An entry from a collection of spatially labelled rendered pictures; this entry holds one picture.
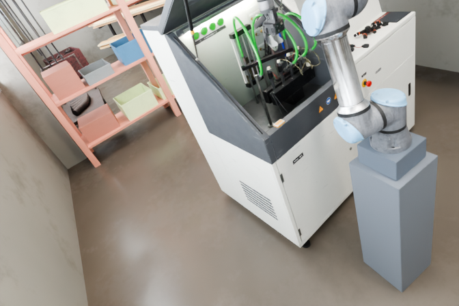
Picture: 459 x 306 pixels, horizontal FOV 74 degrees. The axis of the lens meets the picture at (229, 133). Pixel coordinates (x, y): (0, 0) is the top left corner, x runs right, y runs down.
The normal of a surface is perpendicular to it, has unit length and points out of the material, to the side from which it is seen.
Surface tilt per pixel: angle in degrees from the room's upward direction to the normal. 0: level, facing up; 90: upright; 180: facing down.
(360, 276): 0
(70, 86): 90
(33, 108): 90
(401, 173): 90
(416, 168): 0
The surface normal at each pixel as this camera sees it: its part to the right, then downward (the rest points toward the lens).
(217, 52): 0.59, 0.28
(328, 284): -0.32, -0.78
